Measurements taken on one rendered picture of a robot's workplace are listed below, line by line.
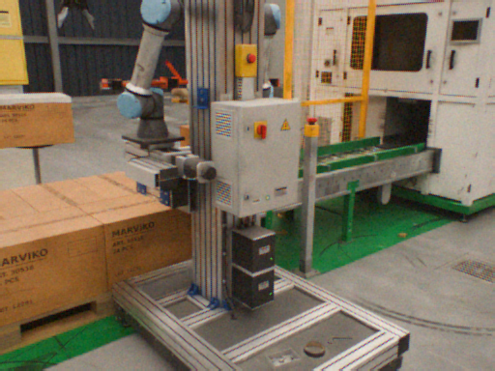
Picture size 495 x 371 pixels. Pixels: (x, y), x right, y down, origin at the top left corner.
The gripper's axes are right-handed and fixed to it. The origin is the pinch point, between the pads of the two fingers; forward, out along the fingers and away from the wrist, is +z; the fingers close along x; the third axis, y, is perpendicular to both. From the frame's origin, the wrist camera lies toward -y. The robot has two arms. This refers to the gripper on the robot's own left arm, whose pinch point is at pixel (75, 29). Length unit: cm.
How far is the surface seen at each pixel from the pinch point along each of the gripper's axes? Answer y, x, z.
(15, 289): -8, -37, 121
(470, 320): 120, 163, 152
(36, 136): -203, 37, 82
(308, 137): 23, 131, 60
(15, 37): -756, 184, -3
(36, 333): -12, -29, 150
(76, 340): 4, -14, 152
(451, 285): 93, 194, 152
